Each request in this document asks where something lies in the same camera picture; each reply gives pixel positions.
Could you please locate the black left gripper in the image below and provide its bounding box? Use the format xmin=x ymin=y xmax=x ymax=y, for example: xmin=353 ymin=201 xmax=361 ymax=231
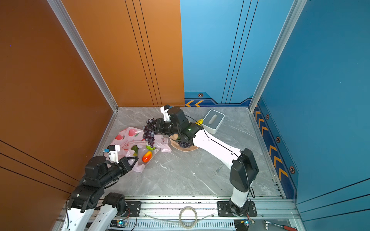
xmin=99 ymin=155 xmax=139 ymax=187

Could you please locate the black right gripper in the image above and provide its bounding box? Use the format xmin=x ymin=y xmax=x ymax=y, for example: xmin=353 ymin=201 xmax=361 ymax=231
xmin=148 ymin=117 xmax=183 ymax=135

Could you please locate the dark purple grape bunch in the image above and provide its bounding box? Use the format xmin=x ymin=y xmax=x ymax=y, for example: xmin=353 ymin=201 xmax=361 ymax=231
xmin=143 ymin=118 xmax=157 ymax=147

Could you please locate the green orange mango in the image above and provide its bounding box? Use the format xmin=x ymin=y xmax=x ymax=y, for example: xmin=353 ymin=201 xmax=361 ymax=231
xmin=131 ymin=145 xmax=138 ymax=157

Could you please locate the red yellow mango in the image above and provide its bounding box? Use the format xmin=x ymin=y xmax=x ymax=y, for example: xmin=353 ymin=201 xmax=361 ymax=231
xmin=142 ymin=151 xmax=153 ymax=163

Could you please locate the pink printed plastic bag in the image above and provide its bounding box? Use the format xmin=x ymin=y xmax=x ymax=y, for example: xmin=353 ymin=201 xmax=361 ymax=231
xmin=110 ymin=127 xmax=172 ymax=173

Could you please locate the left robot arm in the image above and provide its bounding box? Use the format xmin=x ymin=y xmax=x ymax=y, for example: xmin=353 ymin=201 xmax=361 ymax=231
xmin=62 ymin=156 xmax=141 ymax=231

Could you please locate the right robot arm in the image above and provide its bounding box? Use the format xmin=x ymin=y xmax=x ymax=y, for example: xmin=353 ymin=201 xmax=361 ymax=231
xmin=145 ymin=105 xmax=259 ymax=217

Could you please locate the wooden fruit plate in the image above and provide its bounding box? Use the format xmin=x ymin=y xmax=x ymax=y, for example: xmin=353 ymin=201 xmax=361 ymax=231
xmin=171 ymin=139 xmax=198 ymax=152

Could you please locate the yellow banana bunch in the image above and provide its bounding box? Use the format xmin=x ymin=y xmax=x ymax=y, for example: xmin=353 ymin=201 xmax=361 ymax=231
xmin=196 ymin=119 xmax=203 ymax=126

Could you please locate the white grey tissue box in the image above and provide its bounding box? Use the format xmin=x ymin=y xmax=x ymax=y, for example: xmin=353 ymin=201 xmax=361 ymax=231
xmin=202 ymin=109 xmax=225 ymax=135

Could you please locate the left green circuit board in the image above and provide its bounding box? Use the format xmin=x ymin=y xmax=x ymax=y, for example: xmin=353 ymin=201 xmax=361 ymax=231
xmin=109 ymin=219 xmax=129 ymax=229

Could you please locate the green circuit board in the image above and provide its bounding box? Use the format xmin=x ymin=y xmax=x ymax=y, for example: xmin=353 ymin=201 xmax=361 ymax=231
xmin=234 ymin=219 xmax=255 ymax=231
xmin=109 ymin=219 xmax=129 ymax=229

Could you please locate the coiled clear tube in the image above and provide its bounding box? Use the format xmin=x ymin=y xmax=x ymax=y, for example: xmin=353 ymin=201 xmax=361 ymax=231
xmin=144 ymin=206 xmax=214 ymax=229

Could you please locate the right green circuit board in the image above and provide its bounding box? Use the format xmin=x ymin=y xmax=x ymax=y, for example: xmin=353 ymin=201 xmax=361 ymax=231
xmin=234 ymin=219 xmax=255 ymax=231

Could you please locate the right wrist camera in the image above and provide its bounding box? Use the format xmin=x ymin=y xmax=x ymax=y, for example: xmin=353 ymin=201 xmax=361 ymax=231
xmin=160 ymin=105 xmax=171 ymax=122

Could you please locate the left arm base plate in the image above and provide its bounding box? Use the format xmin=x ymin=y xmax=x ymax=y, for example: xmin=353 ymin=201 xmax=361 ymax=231
xmin=123 ymin=201 xmax=142 ymax=218

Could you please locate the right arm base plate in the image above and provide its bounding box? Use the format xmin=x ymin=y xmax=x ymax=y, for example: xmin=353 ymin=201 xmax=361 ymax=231
xmin=217 ymin=200 xmax=257 ymax=217

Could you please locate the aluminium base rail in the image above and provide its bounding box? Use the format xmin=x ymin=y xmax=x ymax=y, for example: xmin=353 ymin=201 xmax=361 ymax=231
xmin=57 ymin=196 xmax=304 ymax=231

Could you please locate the aluminium corner post left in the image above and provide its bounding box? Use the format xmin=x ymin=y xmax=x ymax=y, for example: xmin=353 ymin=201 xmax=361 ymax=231
xmin=47 ymin=0 xmax=119 ymax=112

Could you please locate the aluminium corner post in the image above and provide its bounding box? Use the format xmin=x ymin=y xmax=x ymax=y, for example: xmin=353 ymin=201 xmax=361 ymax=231
xmin=249 ymin=0 xmax=307 ymax=112
xmin=47 ymin=0 xmax=119 ymax=112

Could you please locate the red handled screwdriver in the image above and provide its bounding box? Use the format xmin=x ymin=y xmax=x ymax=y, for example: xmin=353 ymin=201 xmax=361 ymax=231
xmin=263 ymin=220 xmax=298 ymax=231

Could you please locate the aluminium corner post right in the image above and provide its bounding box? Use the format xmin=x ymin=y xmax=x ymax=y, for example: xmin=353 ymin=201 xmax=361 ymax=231
xmin=249 ymin=0 xmax=307 ymax=112

